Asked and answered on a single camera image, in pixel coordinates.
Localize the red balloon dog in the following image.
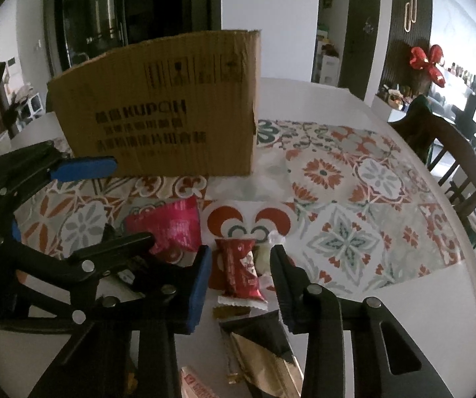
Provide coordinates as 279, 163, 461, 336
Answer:
409, 44, 445, 88

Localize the pink snack bag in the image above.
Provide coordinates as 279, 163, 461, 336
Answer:
124, 196, 202, 261

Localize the white pale green candy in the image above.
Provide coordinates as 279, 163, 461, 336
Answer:
252, 243, 271, 277

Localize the dark wooden chair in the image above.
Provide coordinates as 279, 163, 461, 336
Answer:
389, 95, 476, 247

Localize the brown cardboard box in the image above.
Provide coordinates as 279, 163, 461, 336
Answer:
48, 30, 260, 176

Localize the black and gold snack packet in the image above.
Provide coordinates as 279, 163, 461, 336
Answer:
213, 306, 304, 397

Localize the patterned floral table runner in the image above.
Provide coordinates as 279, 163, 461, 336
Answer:
16, 120, 464, 296

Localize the red candy packet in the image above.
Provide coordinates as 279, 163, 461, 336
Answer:
215, 238, 268, 310

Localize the orange-brown wafer packet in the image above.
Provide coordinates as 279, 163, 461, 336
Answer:
179, 365, 217, 398

